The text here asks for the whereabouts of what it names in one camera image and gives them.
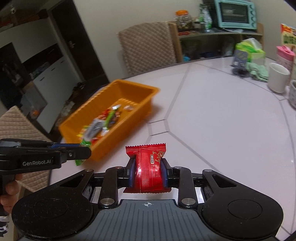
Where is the green brown snack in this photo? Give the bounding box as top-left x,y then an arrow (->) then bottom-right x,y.
75,139 -> 92,166

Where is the large red snack packet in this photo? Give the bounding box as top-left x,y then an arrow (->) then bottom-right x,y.
124,143 -> 171,193

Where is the snacks pile in tray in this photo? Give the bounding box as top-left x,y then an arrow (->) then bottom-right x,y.
77,104 -> 134,146

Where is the person left hand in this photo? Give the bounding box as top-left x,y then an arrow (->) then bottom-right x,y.
1,174 -> 23,214

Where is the beige quilted chair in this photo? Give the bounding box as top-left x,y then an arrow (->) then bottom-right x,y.
0,106 -> 50,192
117,22 -> 177,75

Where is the white cabinet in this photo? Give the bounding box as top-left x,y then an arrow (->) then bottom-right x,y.
33,57 -> 80,133

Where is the orange plastic tray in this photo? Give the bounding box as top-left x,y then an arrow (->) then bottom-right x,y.
59,80 -> 159,161

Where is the green folded cloth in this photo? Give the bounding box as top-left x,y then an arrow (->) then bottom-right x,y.
246,62 -> 269,83

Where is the wooden shelf unit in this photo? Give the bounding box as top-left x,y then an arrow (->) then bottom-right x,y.
169,22 -> 264,63

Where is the grey phone stand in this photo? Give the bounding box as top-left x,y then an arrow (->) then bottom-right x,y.
231,50 -> 249,78

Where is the patterned white bowl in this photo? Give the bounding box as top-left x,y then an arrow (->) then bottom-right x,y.
288,80 -> 296,109

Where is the white ceramic mug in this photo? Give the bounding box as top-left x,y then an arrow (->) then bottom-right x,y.
267,63 -> 290,93

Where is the green tissue pack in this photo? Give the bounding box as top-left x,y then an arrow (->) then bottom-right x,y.
235,38 -> 266,65

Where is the glass jar orange lid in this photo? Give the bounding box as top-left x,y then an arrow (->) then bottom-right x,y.
174,9 -> 193,32

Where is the pink lidded container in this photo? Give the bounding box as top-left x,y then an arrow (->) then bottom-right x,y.
276,46 -> 295,71

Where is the green bag on shelf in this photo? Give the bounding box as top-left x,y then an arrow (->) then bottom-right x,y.
200,4 -> 212,32

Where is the teal toaster oven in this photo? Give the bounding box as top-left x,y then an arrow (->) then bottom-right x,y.
214,1 -> 257,30

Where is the sunflower seed bag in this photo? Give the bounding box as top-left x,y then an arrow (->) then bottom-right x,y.
280,24 -> 296,52

